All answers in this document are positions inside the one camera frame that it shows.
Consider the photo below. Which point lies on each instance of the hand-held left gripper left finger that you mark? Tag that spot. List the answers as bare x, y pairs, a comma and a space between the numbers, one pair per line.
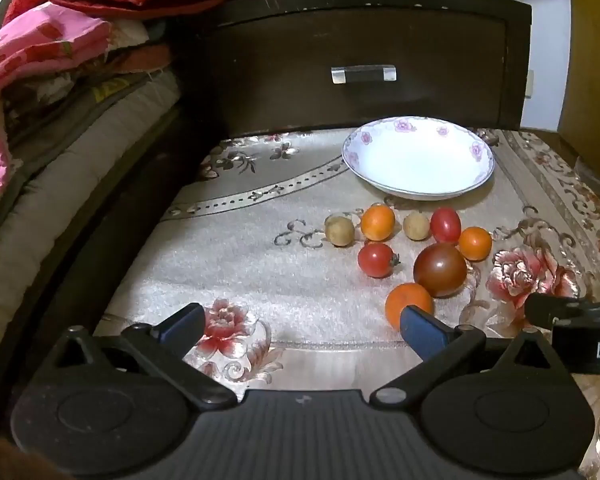
185, 324

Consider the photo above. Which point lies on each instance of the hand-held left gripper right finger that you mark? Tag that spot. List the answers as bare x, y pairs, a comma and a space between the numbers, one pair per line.
422, 332

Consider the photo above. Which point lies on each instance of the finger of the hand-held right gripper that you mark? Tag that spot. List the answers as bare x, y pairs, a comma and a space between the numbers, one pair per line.
547, 310

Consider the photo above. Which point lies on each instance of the large orange cherry tomato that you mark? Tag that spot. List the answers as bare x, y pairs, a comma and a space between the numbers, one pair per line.
405, 300

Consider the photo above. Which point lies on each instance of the large dark red tomato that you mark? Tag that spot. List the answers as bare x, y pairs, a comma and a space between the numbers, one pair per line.
440, 270

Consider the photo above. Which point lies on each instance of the red cherry tomato with stem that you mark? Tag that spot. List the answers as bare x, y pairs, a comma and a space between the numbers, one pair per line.
375, 260

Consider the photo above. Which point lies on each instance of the oval red cherry tomato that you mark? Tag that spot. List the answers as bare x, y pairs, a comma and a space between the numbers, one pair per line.
446, 225

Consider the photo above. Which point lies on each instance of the tan longan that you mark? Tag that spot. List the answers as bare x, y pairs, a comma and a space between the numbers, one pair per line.
416, 225
339, 231

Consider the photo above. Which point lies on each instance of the white floral plate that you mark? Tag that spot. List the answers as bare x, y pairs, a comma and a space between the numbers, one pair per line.
420, 160

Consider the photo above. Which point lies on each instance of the beige floral tablecloth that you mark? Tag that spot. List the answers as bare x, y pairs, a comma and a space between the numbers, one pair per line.
280, 280

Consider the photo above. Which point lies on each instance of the cardboard box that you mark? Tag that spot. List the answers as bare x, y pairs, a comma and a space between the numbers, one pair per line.
595, 60

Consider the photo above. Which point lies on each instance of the orange cloth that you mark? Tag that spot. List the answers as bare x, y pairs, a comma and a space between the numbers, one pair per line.
145, 57

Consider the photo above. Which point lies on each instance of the dark wooden drawer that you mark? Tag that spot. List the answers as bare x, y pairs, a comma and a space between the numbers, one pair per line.
290, 70

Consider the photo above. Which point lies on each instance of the pink floral blanket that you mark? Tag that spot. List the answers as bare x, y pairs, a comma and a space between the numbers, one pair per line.
30, 50

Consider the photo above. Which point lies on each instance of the dark wooden nightstand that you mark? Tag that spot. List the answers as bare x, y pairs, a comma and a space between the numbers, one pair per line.
360, 2

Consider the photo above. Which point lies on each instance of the dark wooden bed frame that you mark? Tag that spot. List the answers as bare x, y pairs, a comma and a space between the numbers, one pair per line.
105, 220

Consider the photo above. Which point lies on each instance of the wall outlet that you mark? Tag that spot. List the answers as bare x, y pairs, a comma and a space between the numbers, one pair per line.
530, 85

